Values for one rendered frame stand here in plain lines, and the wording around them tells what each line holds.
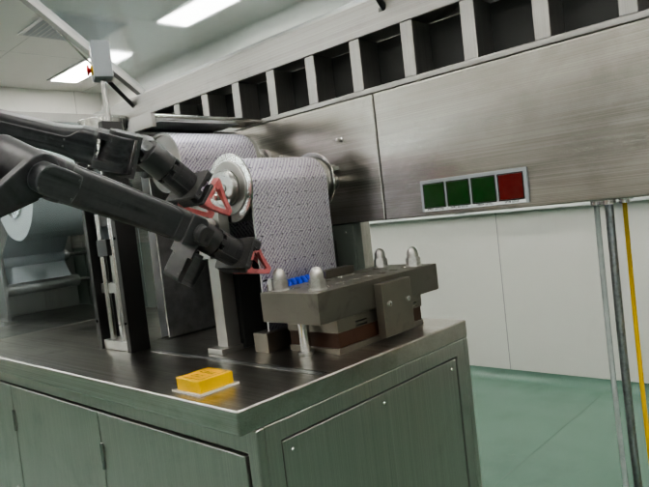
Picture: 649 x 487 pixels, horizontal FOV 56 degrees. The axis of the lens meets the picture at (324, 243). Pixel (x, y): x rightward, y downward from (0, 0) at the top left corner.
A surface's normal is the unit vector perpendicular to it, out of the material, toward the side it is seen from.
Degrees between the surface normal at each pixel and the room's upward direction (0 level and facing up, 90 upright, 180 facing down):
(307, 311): 90
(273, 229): 90
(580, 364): 90
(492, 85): 90
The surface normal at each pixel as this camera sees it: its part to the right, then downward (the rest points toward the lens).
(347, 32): -0.68, 0.11
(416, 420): 0.73, -0.04
